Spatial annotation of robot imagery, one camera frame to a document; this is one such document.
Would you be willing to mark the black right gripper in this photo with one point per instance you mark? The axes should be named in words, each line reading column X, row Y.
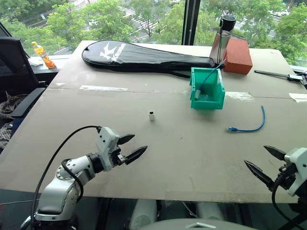
column 286, row 178

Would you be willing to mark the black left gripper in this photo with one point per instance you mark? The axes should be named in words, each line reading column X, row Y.
column 117, row 158

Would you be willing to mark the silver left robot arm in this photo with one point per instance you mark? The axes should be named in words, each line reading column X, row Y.
column 60, row 189

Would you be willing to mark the small white adapter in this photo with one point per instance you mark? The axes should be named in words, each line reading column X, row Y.
column 151, row 116

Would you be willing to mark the clear tape strip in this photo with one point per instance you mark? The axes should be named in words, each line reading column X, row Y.
column 299, row 97
column 239, row 96
column 103, row 88

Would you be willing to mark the white rounded cylinder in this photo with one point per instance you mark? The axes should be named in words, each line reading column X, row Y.
column 209, row 212
column 144, row 213

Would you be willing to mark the green plastic bin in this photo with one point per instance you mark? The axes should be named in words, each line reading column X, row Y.
column 207, row 103

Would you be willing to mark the black caliper tool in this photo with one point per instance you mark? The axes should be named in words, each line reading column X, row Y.
column 285, row 76

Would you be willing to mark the black racket cover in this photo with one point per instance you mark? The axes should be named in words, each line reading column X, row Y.
column 134, row 56

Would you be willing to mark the grey rounded robot body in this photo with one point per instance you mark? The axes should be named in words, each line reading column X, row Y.
column 196, row 226

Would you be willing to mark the red brick block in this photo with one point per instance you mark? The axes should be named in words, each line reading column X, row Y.
column 238, row 57

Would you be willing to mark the orange drink bottle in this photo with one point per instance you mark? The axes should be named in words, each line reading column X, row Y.
column 44, row 56

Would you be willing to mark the plaid cloth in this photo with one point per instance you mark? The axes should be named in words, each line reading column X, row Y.
column 5, row 135

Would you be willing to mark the white crumpled tissue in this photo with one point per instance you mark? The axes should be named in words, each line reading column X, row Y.
column 36, row 62

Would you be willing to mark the striped grey cloth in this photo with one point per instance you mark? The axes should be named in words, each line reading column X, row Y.
column 9, row 105

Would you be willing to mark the steel bottle with black cap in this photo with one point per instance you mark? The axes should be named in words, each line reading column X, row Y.
column 220, row 45

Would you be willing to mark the black office chair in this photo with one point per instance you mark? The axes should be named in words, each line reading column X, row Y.
column 16, row 72

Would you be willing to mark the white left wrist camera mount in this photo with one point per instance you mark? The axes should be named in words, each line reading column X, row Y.
column 106, row 141

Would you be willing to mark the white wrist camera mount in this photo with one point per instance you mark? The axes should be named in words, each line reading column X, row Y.
column 298, row 165
column 106, row 141

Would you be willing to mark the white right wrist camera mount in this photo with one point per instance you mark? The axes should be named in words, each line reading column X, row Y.
column 298, row 165

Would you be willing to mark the black window post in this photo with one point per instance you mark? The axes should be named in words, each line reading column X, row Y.
column 190, row 21

